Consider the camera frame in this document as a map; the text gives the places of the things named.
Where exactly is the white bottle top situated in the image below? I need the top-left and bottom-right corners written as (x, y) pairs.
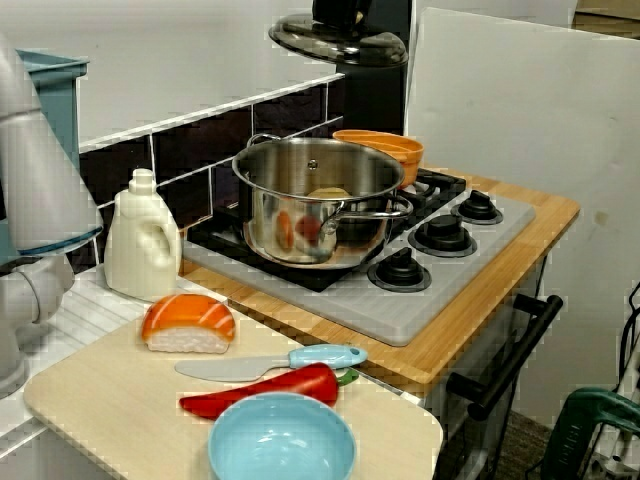
top-left (103, 168), bottom-right (182, 303)

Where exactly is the white sink counter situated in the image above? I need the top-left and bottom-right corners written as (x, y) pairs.
top-left (0, 264), bottom-right (231, 480)

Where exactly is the orange toy pot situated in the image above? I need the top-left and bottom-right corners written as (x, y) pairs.
top-left (332, 128), bottom-right (425, 189)

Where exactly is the grey toy faucet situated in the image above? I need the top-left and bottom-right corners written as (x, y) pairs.
top-left (0, 34), bottom-right (105, 399)

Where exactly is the dark grey side panel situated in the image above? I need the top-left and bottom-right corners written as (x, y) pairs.
top-left (334, 0), bottom-right (416, 136)

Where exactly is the red toy pepper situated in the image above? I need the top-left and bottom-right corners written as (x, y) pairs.
top-left (178, 362), bottom-right (360, 420)

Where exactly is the stainless steel pot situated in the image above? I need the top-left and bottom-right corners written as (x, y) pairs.
top-left (231, 133), bottom-right (415, 271)

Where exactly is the black burner grate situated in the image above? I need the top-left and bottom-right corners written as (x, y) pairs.
top-left (394, 167), bottom-right (469, 226)
top-left (187, 199), bottom-right (381, 294)

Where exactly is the light blue bowl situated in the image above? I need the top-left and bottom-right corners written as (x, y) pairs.
top-left (207, 391), bottom-right (357, 480)

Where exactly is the black oven door handle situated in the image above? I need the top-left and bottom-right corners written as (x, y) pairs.
top-left (446, 293), bottom-right (565, 421)

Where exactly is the brown glass lid yellow knob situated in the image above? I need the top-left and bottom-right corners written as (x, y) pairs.
top-left (268, 12), bottom-right (411, 66)

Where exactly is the grey stove top panel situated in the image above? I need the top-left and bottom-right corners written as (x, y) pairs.
top-left (182, 174), bottom-right (537, 347)

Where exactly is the toy knife blue handle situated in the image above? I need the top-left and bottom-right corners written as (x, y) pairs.
top-left (173, 343), bottom-right (369, 384)

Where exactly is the pale wooden cutting board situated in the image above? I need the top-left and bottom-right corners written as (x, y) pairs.
top-left (23, 307), bottom-right (445, 480)

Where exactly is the teal toy cabinet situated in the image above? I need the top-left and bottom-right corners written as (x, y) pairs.
top-left (0, 48), bottom-right (90, 266)

